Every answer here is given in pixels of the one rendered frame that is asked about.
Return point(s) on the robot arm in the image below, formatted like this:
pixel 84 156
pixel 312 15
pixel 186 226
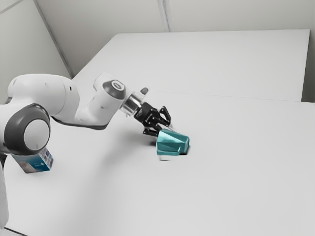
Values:
pixel 59 98

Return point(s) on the teal faceted mug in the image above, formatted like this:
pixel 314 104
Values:
pixel 172 144

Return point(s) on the blue and white carton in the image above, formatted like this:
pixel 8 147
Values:
pixel 39 163

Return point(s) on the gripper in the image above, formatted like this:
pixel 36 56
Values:
pixel 145 113

